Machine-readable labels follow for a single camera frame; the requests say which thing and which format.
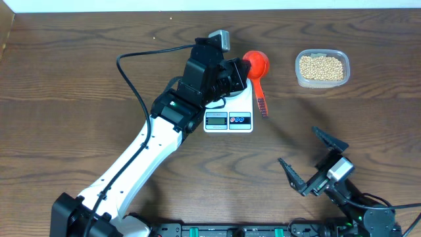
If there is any red plastic measuring scoop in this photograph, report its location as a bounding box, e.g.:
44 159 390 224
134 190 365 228
243 51 270 118

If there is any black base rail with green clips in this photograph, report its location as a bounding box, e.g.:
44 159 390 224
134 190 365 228
149 221 322 237

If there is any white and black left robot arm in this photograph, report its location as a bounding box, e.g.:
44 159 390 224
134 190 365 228
49 58 251 236

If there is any white digital kitchen scale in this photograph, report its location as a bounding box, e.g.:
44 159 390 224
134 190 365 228
203 79 253 133

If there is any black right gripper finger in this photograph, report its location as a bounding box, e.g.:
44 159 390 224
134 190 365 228
278 158 307 193
312 126 349 153

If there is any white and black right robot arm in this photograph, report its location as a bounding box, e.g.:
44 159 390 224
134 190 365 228
278 126 402 236

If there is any clear plastic container of soybeans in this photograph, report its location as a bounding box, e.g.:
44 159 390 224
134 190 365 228
295 49 351 89

